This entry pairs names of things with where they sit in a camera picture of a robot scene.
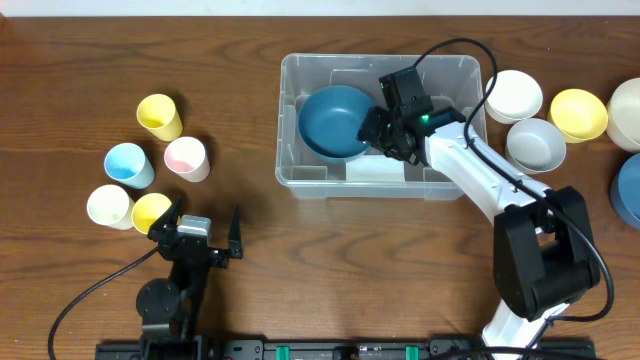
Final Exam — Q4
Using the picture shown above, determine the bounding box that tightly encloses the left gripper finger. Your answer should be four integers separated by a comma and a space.
228, 207, 244, 260
147, 196, 183, 240

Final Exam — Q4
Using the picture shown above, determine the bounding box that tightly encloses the dark teal bowl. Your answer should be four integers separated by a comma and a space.
297, 85, 375, 163
609, 153, 640, 229

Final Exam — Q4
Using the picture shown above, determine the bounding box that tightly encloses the white bowl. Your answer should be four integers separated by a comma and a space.
485, 70, 543, 124

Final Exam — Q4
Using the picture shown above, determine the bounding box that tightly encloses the grey bowl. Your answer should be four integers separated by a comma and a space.
505, 118, 567, 174

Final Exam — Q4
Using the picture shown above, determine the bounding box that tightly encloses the yellow bowl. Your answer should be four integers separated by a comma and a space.
547, 89, 609, 144

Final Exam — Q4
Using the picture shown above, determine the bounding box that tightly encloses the large beige bowl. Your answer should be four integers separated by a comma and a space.
606, 78, 640, 153

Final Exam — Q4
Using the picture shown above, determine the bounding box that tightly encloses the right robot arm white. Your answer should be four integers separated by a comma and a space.
358, 105, 611, 358

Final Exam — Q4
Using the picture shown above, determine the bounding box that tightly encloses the yellow cup near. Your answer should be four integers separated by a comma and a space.
131, 193, 172, 235

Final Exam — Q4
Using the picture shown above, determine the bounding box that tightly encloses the yellow cup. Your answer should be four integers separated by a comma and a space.
136, 94, 183, 142
131, 193, 172, 235

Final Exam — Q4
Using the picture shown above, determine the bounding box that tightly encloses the cream white cup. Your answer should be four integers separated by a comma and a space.
86, 184, 134, 230

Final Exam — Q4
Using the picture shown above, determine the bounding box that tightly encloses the light blue cup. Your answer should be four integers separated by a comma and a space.
104, 143, 155, 189

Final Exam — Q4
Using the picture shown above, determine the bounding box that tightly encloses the pink cup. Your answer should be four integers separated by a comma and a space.
164, 137, 210, 183

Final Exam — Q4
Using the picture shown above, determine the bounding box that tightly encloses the clear plastic storage bin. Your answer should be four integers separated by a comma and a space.
274, 52, 493, 202

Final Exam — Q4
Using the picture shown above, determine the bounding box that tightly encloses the yellow cup far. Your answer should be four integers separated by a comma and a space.
136, 94, 183, 142

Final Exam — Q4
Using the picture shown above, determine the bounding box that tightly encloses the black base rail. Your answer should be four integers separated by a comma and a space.
94, 335, 599, 360

